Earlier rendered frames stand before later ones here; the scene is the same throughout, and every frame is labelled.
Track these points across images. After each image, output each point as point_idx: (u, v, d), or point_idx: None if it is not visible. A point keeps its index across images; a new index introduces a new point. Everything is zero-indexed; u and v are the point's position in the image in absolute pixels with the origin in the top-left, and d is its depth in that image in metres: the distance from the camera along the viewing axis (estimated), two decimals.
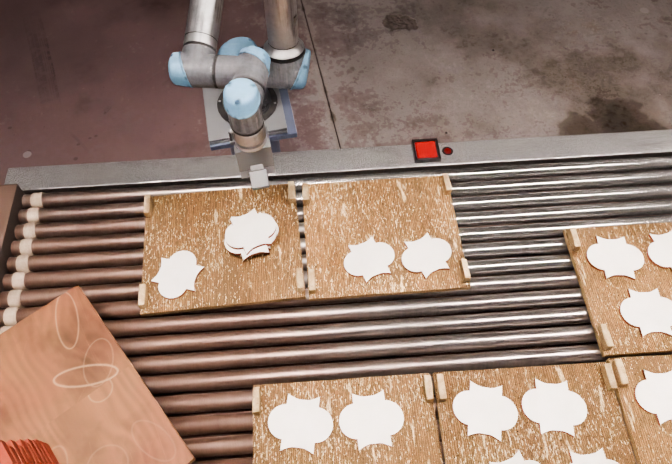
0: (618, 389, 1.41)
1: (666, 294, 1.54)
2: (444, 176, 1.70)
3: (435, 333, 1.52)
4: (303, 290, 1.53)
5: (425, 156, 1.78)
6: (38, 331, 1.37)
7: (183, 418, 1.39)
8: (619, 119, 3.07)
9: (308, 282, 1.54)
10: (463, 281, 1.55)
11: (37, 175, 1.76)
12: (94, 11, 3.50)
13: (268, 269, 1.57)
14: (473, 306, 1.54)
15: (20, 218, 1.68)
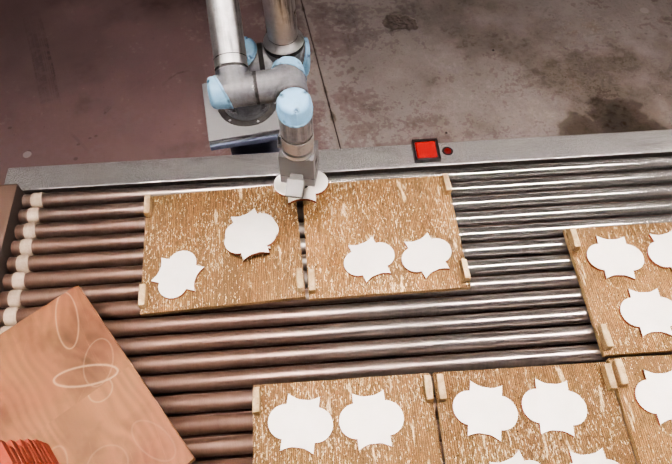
0: (618, 389, 1.41)
1: (666, 294, 1.54)
2: (444, 176, 1.70)
3: (435, 333, 1.52)
4: (303, 290, 1.53)
5: (425, 156, 1.78)
6: (38, 331, 1.37)
7: (183, 418, 1.39)
8: (619, 119, 3.07)
9: (308, 282, 1.54)
10: (463, 281, 1.55)
11: (37, 175, 1.76)
12: (94, 11, 3.50)
13: (268, 269, 1.57)
14: (473, 306, 1.54)
15: (20, 218, 1.68)
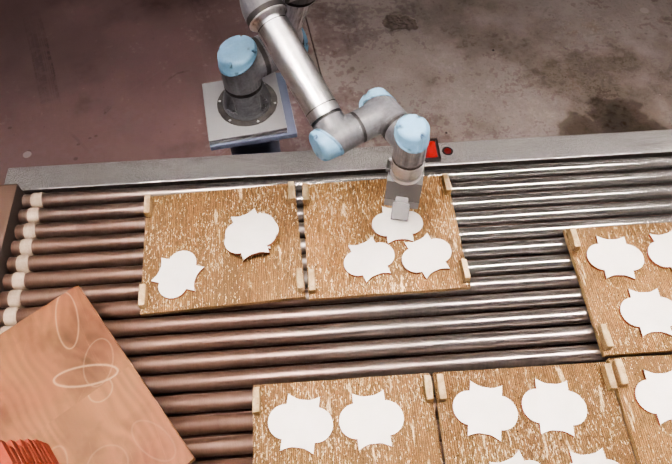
0: (618, 389, 1.41)
1: (666, 294, 1.54)
2: (444, 176, 1.70)
3: (435, 333, 1.52)
4: (303, 290, 1.53)
5: (425, 156, 1.78)
6: (38, 331, 1.37)
7: (183, 418, 1.39)
8: (619, 119, 3.07)
9: (308, 282, 1.54)
10: (463, 281, 1.55)
11: (37, 175, 1.76)
12: (94, 11, 3.50)
13: (268, 269, 1.57)
14: (473, 306, 1.54)
15: (20, 218, 1.68)
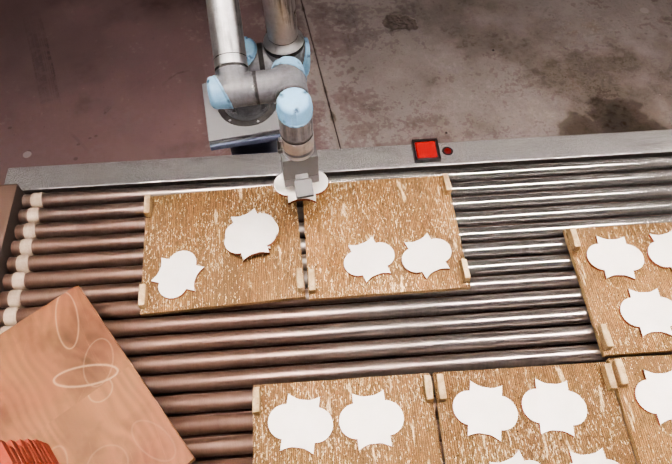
0: (618, 389, 1.41)
1: (666, 294, 1.54)
2: (444, 176, 1.70)
3: (435, 333, 1.52)
4: (303, 290, 1.53)
5: (425, 156, 1.78)
6: (38, 331, 1.37)
7: (183, 418, 1.39)
8: (619, 119, 3.07)
9: (308, 282, 1.54)
10: (463, 281, 1.55)
11: (37, 175, 1.76)
12: (94, 11, 3.50)
13: (268, 269, 1.57)
14: (473, 306, 1.54)
15: (20, 218, 1.68)
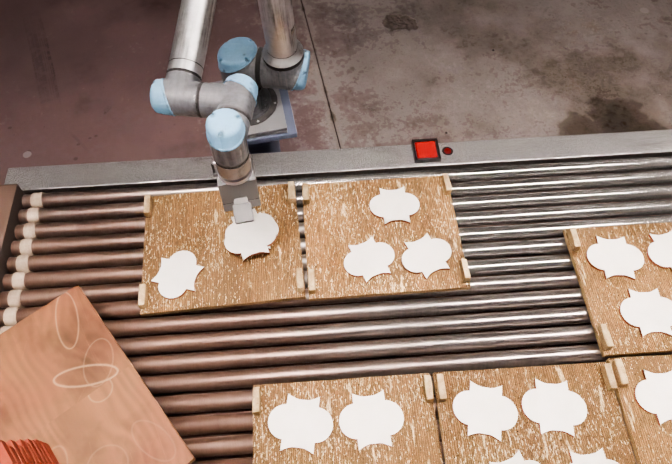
0: (618, 389, 1.41)
1: (666, 294, 1.54)
2: (444, 176, 1.70)
3: (435, 333, 1.52)
4: (303, 290, 1.53)
5: (425, 156, 1.78)
6: (38, 331, 1.37)
7: (183, 418, 1.39)
8: (619, 119, 3.07)
9: (308, 282, 1.54)
10: (463, 281, 1.55)
11: (37, 175, 1.76)
12: (94, 11, 3.50)
13: (268, 269, 1.57)
14: (473, 306, 1.54)
15: (20, 218, 1.68)
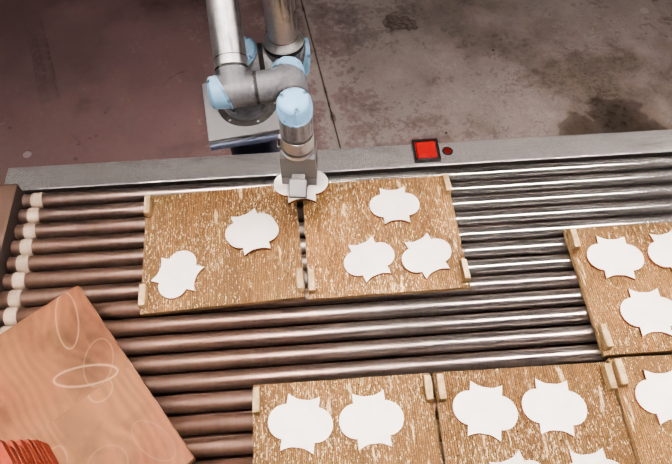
0: (618, 389, 1.41)
1: (666, 294, 1.54)
2: (444, 176, 1.70)
3: (435, 333, 1.52)
4: (303, 290, 1.53)
5: (425, 156, 1.78)
6: (38, 331, 1.37)
7: (183, 418, 1.39)
8: (619, 119, 3.07)
9: (308, 282, 1.54)
10: (463, 281, 1.55)
11: (37, 175, 1.76)
12: (94, 11, 3.50)
13: (268, 269, 1.57)
14: (473, 306, 1.54)
15: (20, 218, 1.68)
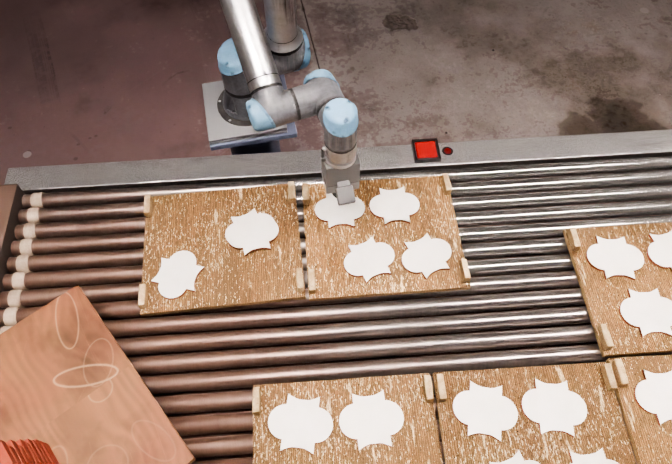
0: (618, 389, 1.41)
1: (666, 294, 1.54)
2: (444, 176, 1.70)
3: (435, 333, 1.52)
4: (303, 290, 1.53)
5: (425, 156, 1.78)
6: (38, 331, 1.37)
7: (183, 418, 1.39)
8: (619, 119, 3.07)
9: (308, 282, 1.54)
10: (463, 281, 1.55)
11: (37, 175, 1.76)
12: (94, 11, 3.50)
13: (268, 269, 1.57)
14: (473, 306, 1.54)
15: (20, 218, 1.68)
